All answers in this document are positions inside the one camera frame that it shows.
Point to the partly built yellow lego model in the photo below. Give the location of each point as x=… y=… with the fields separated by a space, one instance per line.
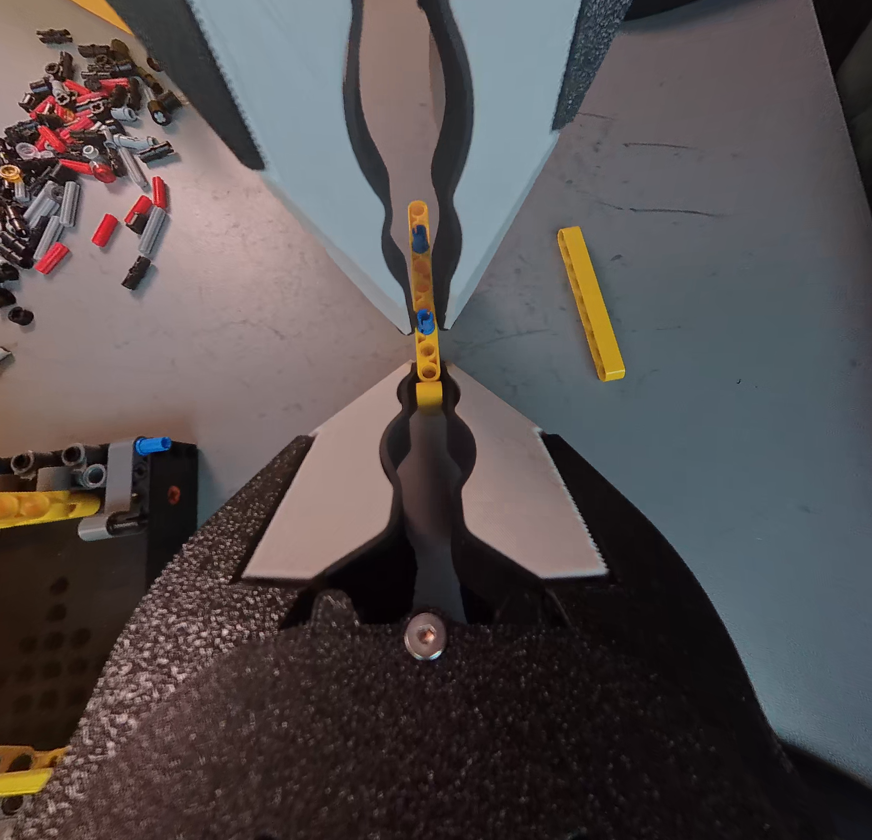
x=68 y=615

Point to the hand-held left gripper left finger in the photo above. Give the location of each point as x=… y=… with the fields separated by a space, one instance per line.
x=327 y=506

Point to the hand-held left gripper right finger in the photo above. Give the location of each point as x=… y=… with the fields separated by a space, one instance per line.
x=524 y=506

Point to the pile of small lego pins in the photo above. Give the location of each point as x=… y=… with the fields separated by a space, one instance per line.
x=61 y=138

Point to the yellow lego beam blue pins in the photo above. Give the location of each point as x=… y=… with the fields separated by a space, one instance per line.
x=428 y=356

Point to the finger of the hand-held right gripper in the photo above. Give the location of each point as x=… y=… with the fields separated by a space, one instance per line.
x=286 y=70
x=518 y=70

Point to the plain yellow lego beam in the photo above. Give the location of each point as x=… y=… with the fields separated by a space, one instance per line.
x=589 y=301

